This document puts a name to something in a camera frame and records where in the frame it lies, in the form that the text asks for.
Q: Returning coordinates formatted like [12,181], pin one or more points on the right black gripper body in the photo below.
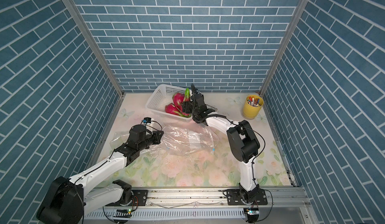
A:
[191,109]

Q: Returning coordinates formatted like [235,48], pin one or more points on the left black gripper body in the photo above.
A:
[149,140]

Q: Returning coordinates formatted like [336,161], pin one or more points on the pink dragon fruit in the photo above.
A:
[178,99]
[172,109]

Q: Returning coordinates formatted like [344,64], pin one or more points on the clear zip-top bag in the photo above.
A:
[184,139]
[118,139]

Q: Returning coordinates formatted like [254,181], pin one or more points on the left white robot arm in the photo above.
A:
[69,200]

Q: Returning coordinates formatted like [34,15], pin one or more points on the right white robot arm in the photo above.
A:
[242,139]

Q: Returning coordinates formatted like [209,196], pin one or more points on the white plastic mesh basket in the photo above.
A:
[161,97]

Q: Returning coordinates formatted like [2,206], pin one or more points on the yellow pen cup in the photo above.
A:
[252,106]

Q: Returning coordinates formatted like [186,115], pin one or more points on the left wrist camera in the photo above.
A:
[147,121]

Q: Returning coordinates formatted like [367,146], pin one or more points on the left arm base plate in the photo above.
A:
[132,198]

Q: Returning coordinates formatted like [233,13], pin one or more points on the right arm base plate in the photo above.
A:
[238,197]

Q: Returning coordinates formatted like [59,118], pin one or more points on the aluminium mounting rail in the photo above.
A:
[270,205]

